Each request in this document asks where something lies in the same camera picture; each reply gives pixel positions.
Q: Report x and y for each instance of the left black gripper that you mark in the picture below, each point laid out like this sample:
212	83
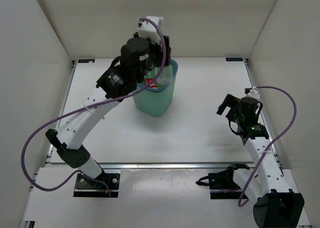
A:
157	49

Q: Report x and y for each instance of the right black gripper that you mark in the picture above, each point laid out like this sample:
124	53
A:
230	101

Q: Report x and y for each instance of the clear bottle red label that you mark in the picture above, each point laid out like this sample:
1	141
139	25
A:
151	84

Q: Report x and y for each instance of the clear bottle black cap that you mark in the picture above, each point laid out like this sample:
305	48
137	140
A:
165	76

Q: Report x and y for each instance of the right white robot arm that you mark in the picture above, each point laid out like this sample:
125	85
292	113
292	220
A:
275	204

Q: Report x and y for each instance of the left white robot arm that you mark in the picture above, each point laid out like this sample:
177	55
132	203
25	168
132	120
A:
114	85

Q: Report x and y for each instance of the right blue table sticker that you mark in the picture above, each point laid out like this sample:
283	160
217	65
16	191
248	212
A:
234	59

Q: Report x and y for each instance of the blue table sticker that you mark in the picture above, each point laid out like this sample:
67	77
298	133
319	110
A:
234	59
86	61

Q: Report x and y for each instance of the left blue table sticker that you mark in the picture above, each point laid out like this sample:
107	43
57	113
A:
86	61

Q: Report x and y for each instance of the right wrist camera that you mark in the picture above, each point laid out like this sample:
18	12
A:
252	92

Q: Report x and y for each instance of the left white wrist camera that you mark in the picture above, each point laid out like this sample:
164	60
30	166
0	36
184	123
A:
147	31

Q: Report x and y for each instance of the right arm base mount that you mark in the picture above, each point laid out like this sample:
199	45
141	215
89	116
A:
221	183

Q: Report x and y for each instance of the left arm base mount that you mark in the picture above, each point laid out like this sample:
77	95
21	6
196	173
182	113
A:
86	188

